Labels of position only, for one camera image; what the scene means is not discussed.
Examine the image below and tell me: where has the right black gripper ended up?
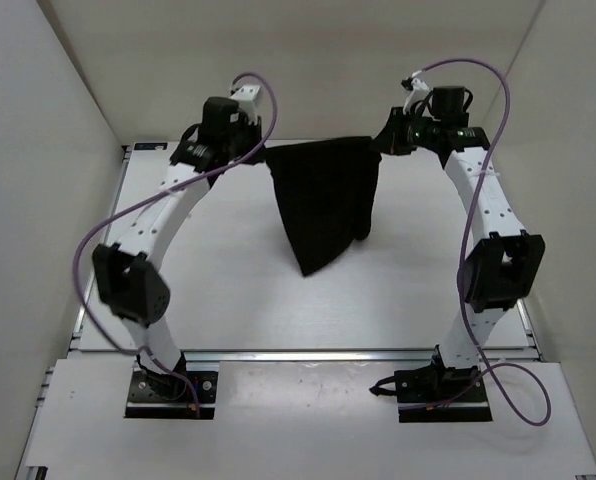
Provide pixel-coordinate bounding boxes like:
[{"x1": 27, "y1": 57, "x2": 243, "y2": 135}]
[{"x1": 370, "y1": 108, "x2": 442, "y2": 158}]

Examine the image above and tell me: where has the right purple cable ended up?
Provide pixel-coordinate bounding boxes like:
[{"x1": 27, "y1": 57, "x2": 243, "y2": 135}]
[{"x1": 397, "y1": 59, "x2": 552, "y2": 427}]

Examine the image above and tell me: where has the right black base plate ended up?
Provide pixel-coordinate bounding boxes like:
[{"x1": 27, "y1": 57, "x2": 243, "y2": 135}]
[{"x1": 369, "y1": 364, "x2": 493, "y2": 424}]

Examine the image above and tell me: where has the left blue table label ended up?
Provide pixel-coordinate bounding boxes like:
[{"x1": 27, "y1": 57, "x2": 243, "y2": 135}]
[{"x1": 133, "y1": 142, "x2": 168, "y2": 151}]

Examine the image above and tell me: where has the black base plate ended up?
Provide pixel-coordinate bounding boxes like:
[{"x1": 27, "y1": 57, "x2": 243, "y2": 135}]
[
  {"x1": 369, "y1": 364, "x2": 493, "y2": 424},
  {"x1": 125, "y1": 362, "x2": 219, "y2": 420}
]

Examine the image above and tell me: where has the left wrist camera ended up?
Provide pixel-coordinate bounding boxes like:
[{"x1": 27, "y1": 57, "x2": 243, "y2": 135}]
[{"x1": 230, "y1": 84, "x2": 262, "y2": 123}]

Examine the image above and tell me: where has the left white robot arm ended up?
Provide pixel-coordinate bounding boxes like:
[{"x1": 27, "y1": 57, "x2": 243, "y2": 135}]
[{"x1": 92, "y1": 85, "x2": 264, "y2": 398}]

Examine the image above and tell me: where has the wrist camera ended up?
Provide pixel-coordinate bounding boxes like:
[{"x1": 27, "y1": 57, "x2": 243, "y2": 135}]
[
  {"x1": 230, "y1": 84, "x2": 262, "y2": 123},
  {"x1": 401, "y1": 70, "x2": 430, "y2": 114}
]

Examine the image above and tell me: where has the aluminium table rail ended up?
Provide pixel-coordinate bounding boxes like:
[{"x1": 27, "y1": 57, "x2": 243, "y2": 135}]
[{"x1": 67, "y1": 347, "x2": 540, "y2": 363}]

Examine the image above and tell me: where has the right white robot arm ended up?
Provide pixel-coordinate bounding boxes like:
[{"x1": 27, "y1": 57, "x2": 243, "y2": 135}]
[{"x1": 374, "y1": 79, "x2": 545, "y2": 401}]

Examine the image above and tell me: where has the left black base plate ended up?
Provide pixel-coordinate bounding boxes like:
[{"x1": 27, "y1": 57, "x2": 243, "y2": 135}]
[{"x1": 125, "y1": 362, "x2": 219, "y2": 420}]

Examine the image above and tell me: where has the black skirt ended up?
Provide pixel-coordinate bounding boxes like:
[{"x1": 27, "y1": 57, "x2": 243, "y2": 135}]
[{"x1": 266, "y1": 136, "x2": 381, "y2": 277}]

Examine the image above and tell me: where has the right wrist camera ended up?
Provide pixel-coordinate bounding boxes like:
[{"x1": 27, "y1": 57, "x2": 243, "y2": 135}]
[{"x1": 401, "y1": 70, "x2": 430, "y2": 114}]

